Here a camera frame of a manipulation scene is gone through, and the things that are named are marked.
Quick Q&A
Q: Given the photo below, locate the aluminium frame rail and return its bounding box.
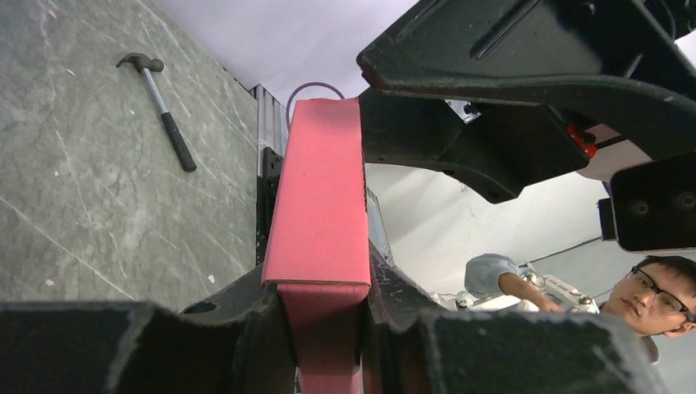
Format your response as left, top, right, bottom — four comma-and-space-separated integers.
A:
250, 85, 289, 156

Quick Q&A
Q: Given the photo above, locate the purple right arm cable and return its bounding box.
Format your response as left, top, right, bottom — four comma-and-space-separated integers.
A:
285, 81, 347, 126

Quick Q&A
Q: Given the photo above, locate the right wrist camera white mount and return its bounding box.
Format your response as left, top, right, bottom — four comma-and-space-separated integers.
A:
579, 125, 695, 254

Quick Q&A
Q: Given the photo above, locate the red cardboard paper box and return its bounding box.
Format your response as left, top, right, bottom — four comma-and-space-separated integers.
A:
263, 98, 371, 393

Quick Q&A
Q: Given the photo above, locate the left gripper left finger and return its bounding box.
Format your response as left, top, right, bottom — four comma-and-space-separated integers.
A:
1, 268, 295, 393

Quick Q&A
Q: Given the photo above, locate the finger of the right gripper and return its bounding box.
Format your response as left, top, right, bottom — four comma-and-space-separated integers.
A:
359, 89, 590, 204
357, 1, 695, 158

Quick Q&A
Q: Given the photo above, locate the hammer with black handle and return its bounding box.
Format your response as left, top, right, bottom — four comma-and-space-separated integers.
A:
116, 53, 197, 172

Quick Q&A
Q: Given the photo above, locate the person operator grey sleeve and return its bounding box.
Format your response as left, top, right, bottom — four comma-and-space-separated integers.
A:
464, 253, 696, 366

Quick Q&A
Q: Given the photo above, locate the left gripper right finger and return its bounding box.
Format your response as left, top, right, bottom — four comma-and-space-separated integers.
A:
362, 247, 666, 393

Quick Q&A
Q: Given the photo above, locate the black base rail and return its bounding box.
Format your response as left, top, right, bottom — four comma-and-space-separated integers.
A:
256, 147, 283, 265

